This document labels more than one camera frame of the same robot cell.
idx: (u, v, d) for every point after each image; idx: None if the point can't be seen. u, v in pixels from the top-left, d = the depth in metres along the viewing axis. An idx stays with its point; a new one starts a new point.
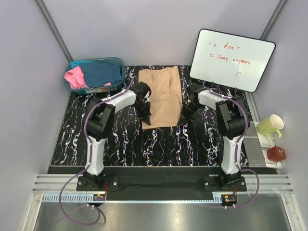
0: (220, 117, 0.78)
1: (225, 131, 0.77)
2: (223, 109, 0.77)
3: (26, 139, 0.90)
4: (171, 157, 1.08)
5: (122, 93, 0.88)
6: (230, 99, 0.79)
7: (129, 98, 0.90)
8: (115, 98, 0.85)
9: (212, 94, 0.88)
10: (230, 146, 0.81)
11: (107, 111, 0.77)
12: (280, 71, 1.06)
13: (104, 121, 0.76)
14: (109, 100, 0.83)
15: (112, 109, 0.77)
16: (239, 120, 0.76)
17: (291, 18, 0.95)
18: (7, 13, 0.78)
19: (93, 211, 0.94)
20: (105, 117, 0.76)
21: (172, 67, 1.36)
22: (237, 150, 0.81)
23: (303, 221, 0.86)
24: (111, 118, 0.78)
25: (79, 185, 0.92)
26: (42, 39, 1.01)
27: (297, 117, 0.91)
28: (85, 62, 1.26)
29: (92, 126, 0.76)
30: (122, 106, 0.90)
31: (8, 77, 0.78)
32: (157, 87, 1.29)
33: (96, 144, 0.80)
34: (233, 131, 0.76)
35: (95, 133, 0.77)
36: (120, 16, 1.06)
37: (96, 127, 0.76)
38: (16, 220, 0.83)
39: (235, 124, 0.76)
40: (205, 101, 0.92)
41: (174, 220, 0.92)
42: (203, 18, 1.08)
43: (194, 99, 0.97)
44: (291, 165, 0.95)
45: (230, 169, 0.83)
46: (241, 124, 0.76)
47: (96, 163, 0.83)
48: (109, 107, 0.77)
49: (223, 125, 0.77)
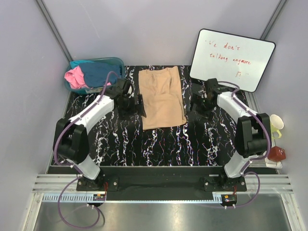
0: (240, 133, 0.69)
1: (243, 149, 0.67)
2: (245, 127, 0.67)
3: (26, 139, 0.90)
4: (171, 157, 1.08)
5: (95, 103, 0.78)
6: (255, 116, 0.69)
7: (103, 109, 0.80)
8: (86, 114, 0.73)
9: (236, 104, 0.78)
10: (241, 161, 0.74)
11: (78, 134, 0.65)
12: (280, 71, 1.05)
13: (76, 146, 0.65)
14: (79, 119, 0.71)
15: (83, 130, 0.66)
16: (261, 140, 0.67)
17: (291, 18, 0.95)
18: (7, 13, 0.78)
19: (93, 211, 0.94)
20: (76, 141, 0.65)
21: (172, 67, 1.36)
22: (246, 165, 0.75)
23: (302, 221, 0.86)
24: (83, 139, 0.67)
25: (79, 185, 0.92)
26: (42, 39, 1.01)
27: (297, 117, 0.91)
28: (85, 62, 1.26)
29: (65, 151, 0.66)
30: (97, 117, 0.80)
31: (8, 77, 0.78)
32: (157, 87, 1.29)
33: (77, 165, 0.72)
34: (251, 151, 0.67)
35: (70, 158, 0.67)
36: (120, 16, 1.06)
37: (69, 151, 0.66)
38: (16, 220, 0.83)
39: (254, 144, 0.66)
40: (225, 107, 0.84)
41: (174, 220, 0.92)
42: (203, 19, 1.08)
43: (213, 98, 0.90)
44: (292, 165, 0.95)
45: (233, 174, 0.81)
46: (262, 145, 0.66)
47: (89, 172, 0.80)
48: (79, 128, 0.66)
49: (242, 143, 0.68)
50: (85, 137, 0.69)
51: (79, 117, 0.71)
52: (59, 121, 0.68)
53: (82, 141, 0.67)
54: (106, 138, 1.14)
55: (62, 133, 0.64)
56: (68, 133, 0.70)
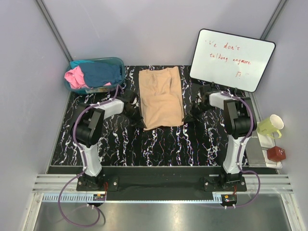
0: (226, 114, 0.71)
1: (230, 130, 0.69)
2: (230, 108, 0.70)
3: (26, 139, 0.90)
4: (171, 157, 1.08)
5: (110, 100, 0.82)
6: (239, 98, 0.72)
7: (116, 107, 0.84)
8: (103, 105, 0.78)
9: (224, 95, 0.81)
10: (234, 146, 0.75)
11: (96, 116, 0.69)
12: (280, 71, 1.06)
13: (93, 126, 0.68)
14: (97, 105, 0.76)
15: (101, 112, 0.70)
16: (247, 120, 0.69)
17: (291, 18, 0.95)
18: (7, 13, 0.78)
19: (93, 211, 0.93)
20: (94, 121, 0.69)
21: (172, 68, 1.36)
22: (241, 148, 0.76)
23: (303, 221, 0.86)
24: (100, 122, 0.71)
25: (79, 185, 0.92)
26: (42, 39, 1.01)
27: (297, 117, 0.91)
28: (85, 62, 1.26)
29: (79, 133, 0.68)
30: (110, 114, 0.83)
31: (8, 77, 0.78)
32: (157, 87, 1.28)
33: (87, 150, 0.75)
34: (238, 131, 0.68)
35: (83, 140, 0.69)
36: (120, 16, 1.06)
37: (84, 134, 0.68)
38: (16, 220, 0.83)
39: (241, 123, 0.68)
40: (215, 102, 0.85)
41: (174, 220, 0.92)
42: (203, 19, 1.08)
43: (206, 101, 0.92)
44: (292, 165, 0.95)
45: (231, 169, 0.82)
46: (248, 123, 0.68)
47: (93, 166, 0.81)
48: (97, 110, 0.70)
49: (229, 124, 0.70)
50: (102, 121, 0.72)
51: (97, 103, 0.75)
52: (79, 106, 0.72)
53: (98, 125, 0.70)
54: (106, 138, 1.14)
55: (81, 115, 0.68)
56: (83, 118, 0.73)
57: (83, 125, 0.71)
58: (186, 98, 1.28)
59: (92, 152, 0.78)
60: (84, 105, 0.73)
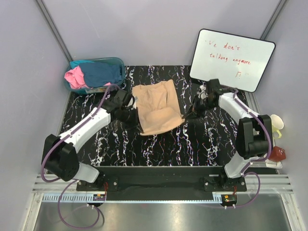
0: (241, 135, 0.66)
1: (244, 150, 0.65)
2: (247, 130, 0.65)
3: (26, 139, 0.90)
4: (171, 157, 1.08)
5: (89, 117, 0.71)
6: (256, 118, 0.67)
7: (98, 124, 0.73)
8: (78, 131, 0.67)
9: (237, 103, 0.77)
10: (242, 163, 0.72)
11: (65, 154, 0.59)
12: (280, 71, 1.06)
13: (63, 165, 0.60)
14: (69, 136, 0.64)
15: (71, 149, 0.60)
16: (262, 141, 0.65)
17: (291, 18, 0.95)
18: (7, 13, 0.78)
19: (93, 211, 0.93)
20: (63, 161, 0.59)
21: (167, 81, 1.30)
22: (248, 166, 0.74)
23: (302, 221, 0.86)
24: (72, 158, 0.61)
25: (79, 185, 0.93)
26: (42, 38, 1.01)
27: (298, 117, 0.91)
28: (85, 62, 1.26)
29: (52, 168, 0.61)
30: (92, 134, 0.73)
31: (8, 77, 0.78)
32: (153, 105, 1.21)
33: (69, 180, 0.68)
34: (252, 153, 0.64)
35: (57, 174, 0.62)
36: (120, 16, 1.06)
37: (57, 170, 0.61)
38: (16, 221, 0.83)
39: (256, 146, 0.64)
40: (226, 107, 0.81)
41: (174, 220, 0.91)
42: (203, 19, 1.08)
43: (214, 99, 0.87)
44: (292, 165, 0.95)
45: (234, 175, 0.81)
46: (263, 146, 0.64)
47: (89, 175, 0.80)
48: (67, 147, 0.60)
49: (242, 145, 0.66)
50: (74, 157, 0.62)
51: (70, 134, 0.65)
52: (47, 137, 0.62)
53: (71, 160, 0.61)
54: (106, 138, 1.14)
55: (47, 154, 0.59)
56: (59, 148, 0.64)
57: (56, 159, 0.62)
58: (186, 98, 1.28)
59: (78, 176, 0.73)
60: (55, 137, 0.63)
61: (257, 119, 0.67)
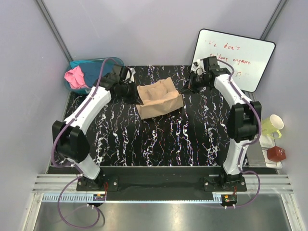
0: (232, 119, 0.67)
1: (233, 133, 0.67)
2: (237, 115, 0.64)
3: (26, 139, 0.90)
4: (171, 157, 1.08)
5: (90, 98, 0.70)
6: (249, 103, 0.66)
7: (100, 103, 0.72)
8: (81, 113, 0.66)
9: (232, 87, 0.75)
10: (236, 149, 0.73)
11: (74, 137, 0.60)
12: (280, 71, 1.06)
13: (75, 148, 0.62)
14: (74, 121, 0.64)
15: (79, 132, 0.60)
16: (250, 125, 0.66)
17: (291, 18, 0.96)
18: (8, 14, 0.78)
19: (93, 211, 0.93)
20: (74, 144, 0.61)
21: (165, 79, 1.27)
22: (242, 153, 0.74)
23: (302, 221, 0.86)
24: (81, 139, 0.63)
25: (79, 185, 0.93)
26: (42, 38, 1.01)
27: (298, 117, 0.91)
28: (85, 62, 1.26)
29: (66, 151, 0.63)
30: (96, 114, 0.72)
31: (8, 77, 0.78)
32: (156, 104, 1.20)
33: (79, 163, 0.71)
34: (240, 136, 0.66)
35: (71, 157, 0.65)
36: (120, 16, 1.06)
37: (70, 152, 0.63)
38: (16, 221, 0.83)
39: (245, 129, 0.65)
40: (220, 89, 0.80)
41: (174, 219, 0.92)
42: (203, 19, 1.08)
43: (211, 79, 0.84)
44: (292, 165, 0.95)
45: (231, 170, 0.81)
46: (251, 129, 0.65)
47: (90, 172, 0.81)
48: (74, 131, 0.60)
49: (232, 128, 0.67)
50: (83, 138, 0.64)
51: (74, 118, 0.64)
52: (55, 124, 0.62)
53: (81, 141, 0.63)
54: (106, 138, 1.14)
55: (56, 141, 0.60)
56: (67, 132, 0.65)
57: (66, 143, 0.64)
58: (186, 98, 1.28)
59: (84, 166, 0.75)
60: (61, 122, 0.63)
61: (249, 103, 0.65)
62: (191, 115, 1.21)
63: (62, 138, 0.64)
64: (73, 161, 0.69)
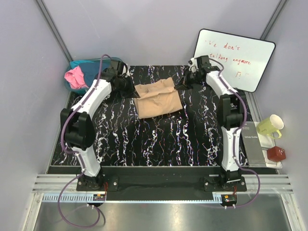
0: (221, 108, 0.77)
1: (222, 120, 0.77)
2: (225, 104, 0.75)
3: (26, 139, 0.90)
4: (171, 157, 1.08)
5: (93, 88, 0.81)
6: (235, 93, 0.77)
7: (102, 92, 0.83)
8: (86, 101, 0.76)
9: (221, 81, 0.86)
10: (228, 138, 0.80)
11: (82, 121, 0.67)
12: (280, 71, 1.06)
13: (83, 133, 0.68)
14: (80, 107, 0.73)
15: (87, 116, 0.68)
16: (237, 114, 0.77)
17: (291, 18, 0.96)
18: (8, 14, 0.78)
19: (93, 211, 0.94)
20: (83, 128, 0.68)
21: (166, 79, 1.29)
22: (236, 142, 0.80)
23: (303, 221, 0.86)
24: (88, 125, 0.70)
25: (79, 185, 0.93)
26: (42, 38, 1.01)
27: (298, 117, 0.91)
28: (85, 62, 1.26)
29: (73, 137, 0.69)
30: (99, 102, 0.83)
31: (8, 77, 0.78)
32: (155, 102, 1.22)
33: (83, 153, 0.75)
34: (229, 124, 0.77)
35: (78, 144, 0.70)
36: (120, 16, 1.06)
37: (77, 138, 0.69)
38: (16, 221, 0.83)
39: (232, 117, 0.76)
40: (211, 83, 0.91)
41: (174, 219, 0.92)
42: (203, 19, 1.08)
43: (203, 75, 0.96)
44: (291, 165, 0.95)
45: (229, 165, 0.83)
46: (237, 117, 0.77)
47: (92, 167, 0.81)
48: (82, 116, 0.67)
49: (221, 116, 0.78)
50: (90, 124, 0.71)
51: (81, 105, 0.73)
52: (62, 111, 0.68)
53: (88, 127, 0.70)
54: (106, 138, 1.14)
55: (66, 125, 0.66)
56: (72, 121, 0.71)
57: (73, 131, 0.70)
58: (186, 98, 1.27)
59: (87, 159, 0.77)
60: (69, 110, 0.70)
61: (236, 94, 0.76)
62: (191, 115, 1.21)
63: (69, 126, 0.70)
64: (78, 150, 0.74)
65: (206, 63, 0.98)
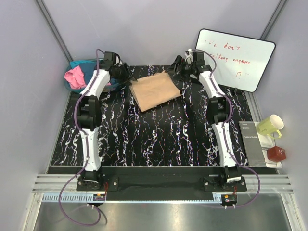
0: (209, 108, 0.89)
1: (211, 118, 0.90)
2: (213, 106, 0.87)
3: (26, 139, 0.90)
4: (171, 157, 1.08)
5: (96, 77, 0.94)
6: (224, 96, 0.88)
7: (103, 80, 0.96)
8: (92, 87, 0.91)
9: (211, 82, 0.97)
10: (219, 132, 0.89)
11: (92, 103, 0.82)
12: (280, 71, 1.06)
13: (93, 112, 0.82)
14: (88, 92, 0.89)
15: (96, 98, 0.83)
16: (223, 112, 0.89)
17: (292, 18, 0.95)
18: (7, 13, 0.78)
19: (93, 211, 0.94)
20: (92, 108, 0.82)
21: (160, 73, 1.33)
22: (225, 135, 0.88)
23: (302, 221, 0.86)
24: (97, 107, 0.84)
25: (79, 185, 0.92)
26: (42, 38, 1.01)
27: (298, 118, 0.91)
28: (85, 62, 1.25)
29: (85, 119, 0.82)
30: (101, 88, 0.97)
31: (8, 77, 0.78)
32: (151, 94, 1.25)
33: (90, 135, 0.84)
34: (216, 121, 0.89)
35: (88, 124, 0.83)
36: (120, 16, 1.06)
37: (89, 119, 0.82)
38: (16, 221, 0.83)
39: (218, 116, 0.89)
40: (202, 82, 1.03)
41: (174, 220, 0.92)
42: (203, 19, 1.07)
43: (196, 73, 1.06)
44: (291, 165, 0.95)
45: (225, 160, 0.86)
46: (223, 116, 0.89)
47: (94, 158, 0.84)
48: (91, 98, 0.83)
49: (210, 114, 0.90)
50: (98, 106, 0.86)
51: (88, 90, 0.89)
52: None
53: (97, 109, 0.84)
54: (106, 138, 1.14)
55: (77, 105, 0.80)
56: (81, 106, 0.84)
57: (83, 113, 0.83)
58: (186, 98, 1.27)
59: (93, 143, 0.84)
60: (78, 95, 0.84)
61: (224, 97, 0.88)
62: (191, 115, 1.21)
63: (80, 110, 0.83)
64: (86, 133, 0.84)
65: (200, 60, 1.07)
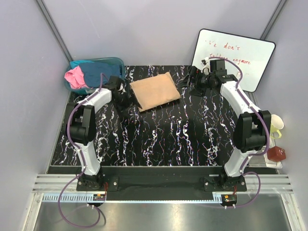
0: (239, 128, 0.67)
1: (240, 143, 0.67)
2: (246, 124, 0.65)
3: (26, 139, 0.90)
4: (171, 157, 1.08)
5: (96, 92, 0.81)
6: (256, 112, 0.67)
7: (103, 98, 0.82)
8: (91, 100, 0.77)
9: (239, 94, 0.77)
10: (240, 158, 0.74)
11: (87, 112, 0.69)
12: (281, 71, 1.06)
13: (86, 123, 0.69)
14: (85, 101, 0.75)
15: (91, 109, 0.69)
16: (259, 135, 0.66)
17: (291, 18, 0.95)
18: (7, 13, 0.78)
19: (93, 211, 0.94)
20: (86, 119, 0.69)
21: (162, 74, 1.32)
22: (245, 162, 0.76)
23: (303, 221, 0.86)
24: (92, 118, 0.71)
25: (79, 185, 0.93)
26: (42, 39, 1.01)
27: (298, 118, 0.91)
28: (85, 62, 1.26)
29: (75, 132, 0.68)
30: (100, 106, 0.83)
31: (8, 77, 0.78)
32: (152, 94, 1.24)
33: (84, 149, 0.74)
34: (249, 146, 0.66)
35: (80, 138, 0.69)
36: (120, 16, 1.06)
37: (79, 133, 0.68)
38: (16, 221, 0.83)
39: (252, 139, 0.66)
40: (226, 96, 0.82)
41: (174, 220, 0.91)
42: (203, 19, 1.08)
43: (217, 86, 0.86)
44: (291, 165, 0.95)
45: (233, 173, 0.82)
46: (259, 139, 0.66)
47: (92, 165, 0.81)
48: (87, 107, 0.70)
49: (239, 137, 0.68)
50: (94, 117, 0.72)
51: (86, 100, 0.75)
52: (68, 105, 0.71)
53: (92, 119, 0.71)
54: (106, 138, 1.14)
55: (70, 116, 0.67)
56: (75, 116, 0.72)
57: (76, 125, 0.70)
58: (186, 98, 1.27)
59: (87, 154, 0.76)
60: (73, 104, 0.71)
61: (258, 113, 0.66)
62: (191, 115, 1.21)
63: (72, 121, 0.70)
64: (79, 146, 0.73)
65: (220, 69, 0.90)
